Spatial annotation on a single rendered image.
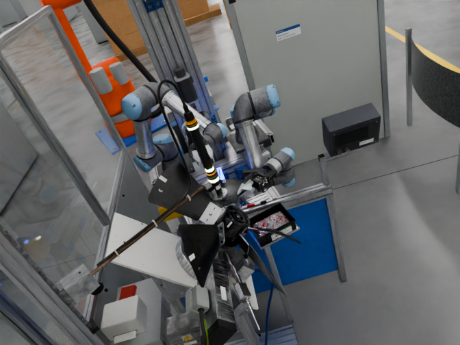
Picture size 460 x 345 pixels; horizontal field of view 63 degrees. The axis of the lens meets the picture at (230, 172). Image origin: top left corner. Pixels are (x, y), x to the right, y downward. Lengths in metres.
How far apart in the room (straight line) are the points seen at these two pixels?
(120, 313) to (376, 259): 1.80
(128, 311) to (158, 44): 1.38
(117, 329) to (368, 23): 2.87
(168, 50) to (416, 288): 2.09
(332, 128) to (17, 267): 1.42
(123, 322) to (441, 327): 1.76
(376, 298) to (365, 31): 2.09
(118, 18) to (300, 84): 6.60
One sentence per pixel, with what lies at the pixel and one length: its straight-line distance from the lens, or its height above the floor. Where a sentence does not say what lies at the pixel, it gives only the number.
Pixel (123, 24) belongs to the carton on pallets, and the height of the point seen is 0.73.
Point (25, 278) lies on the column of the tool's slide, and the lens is 1.29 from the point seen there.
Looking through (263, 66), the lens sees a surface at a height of 1.07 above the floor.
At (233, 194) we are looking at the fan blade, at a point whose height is 1.19.
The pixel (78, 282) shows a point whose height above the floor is 1.40.
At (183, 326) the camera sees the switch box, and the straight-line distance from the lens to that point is 1.79.
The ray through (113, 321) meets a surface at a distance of 1.80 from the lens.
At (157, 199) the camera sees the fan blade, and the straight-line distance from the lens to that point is 1.51.
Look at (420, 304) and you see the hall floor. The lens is 2.68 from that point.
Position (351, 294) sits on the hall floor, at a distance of 2.71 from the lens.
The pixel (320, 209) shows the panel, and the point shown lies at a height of 0.69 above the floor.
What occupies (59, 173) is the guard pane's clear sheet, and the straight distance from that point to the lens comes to 1.96.
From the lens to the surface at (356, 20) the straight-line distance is 3.42.
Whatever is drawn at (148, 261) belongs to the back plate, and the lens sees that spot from 1.52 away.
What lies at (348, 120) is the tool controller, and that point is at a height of 1.24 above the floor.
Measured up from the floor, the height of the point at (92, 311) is 0.99.
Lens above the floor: 2.23
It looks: 34 degrees down
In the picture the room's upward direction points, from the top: 20 degrees counter-clockwise
